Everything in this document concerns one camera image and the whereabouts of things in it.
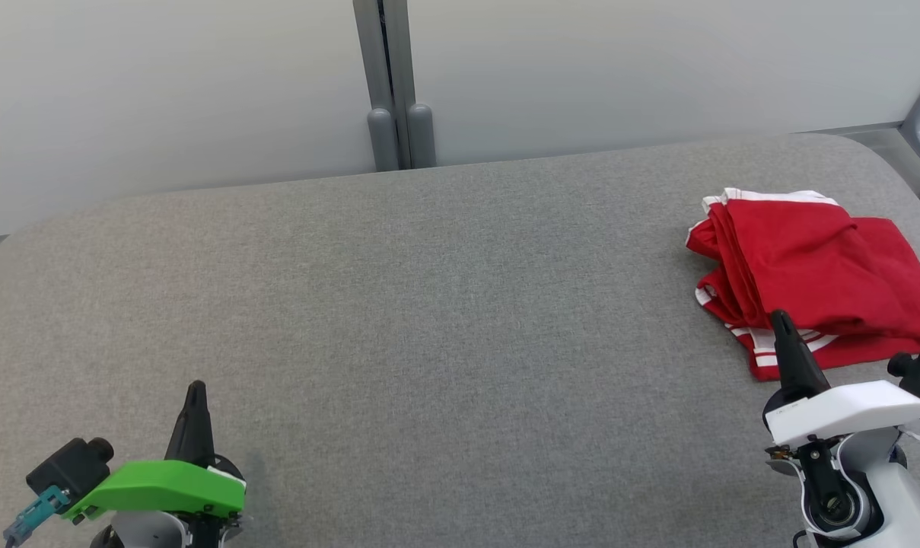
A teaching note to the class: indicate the red basketball jersey white sleeves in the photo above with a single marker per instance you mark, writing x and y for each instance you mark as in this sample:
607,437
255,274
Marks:
855,354

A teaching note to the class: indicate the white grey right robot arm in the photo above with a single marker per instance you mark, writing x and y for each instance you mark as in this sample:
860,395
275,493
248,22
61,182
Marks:
886,495

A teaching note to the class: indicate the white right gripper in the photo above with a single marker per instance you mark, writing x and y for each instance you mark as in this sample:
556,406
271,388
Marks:
848,407

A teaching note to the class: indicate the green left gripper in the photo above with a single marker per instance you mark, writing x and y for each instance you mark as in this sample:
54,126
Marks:
163,487

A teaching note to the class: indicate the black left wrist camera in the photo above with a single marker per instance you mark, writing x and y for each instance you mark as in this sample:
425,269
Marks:
68,468

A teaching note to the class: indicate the teal left camera connector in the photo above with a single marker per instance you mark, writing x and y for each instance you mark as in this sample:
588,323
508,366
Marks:
37,514

